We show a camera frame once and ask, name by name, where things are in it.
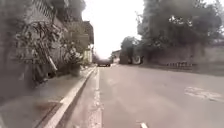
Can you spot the row of bushes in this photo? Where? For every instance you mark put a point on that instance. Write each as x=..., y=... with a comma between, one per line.
x=40, y=43

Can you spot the white painted line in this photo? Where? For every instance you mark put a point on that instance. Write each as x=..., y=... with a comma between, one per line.
x=97, y=100

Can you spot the row of dark trees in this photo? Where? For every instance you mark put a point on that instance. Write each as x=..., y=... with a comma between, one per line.
x=166, y=26

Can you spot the robot's own part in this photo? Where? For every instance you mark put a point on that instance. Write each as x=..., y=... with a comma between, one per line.
x=144, y=125

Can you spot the dark car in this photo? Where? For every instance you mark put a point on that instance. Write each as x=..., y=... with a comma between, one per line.
x=104, y=63

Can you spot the pale concrete kerb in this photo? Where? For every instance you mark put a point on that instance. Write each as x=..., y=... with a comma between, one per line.
x=66, y=101

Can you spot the grey building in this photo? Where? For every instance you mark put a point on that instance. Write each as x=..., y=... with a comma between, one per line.
x=10, y=50

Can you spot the grey asphalt road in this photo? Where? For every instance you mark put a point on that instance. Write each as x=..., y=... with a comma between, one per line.
x=150, y=96

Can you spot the grey concrete pavement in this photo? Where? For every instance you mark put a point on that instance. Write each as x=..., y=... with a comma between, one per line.
x=26, y=106

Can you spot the grey wall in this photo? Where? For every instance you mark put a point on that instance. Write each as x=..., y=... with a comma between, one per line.
x=206, y=55

